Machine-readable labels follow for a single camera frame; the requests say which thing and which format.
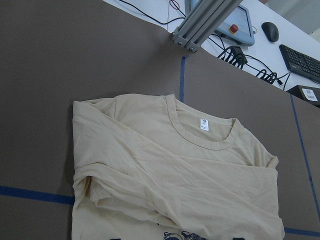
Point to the aluminium frame post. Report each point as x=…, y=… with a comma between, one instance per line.
x=201, y=22

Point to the black keyboard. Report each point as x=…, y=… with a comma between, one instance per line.
x=300, y=63

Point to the black box with label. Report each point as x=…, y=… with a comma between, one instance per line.
x=309, y=94

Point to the black computer mouse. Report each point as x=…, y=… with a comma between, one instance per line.
x=271, y=31

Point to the cream long-sleeve graphic shirt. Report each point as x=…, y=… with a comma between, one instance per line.
x=152, y=168

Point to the blue teach pendant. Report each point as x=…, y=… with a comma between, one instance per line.
x=237, y=27

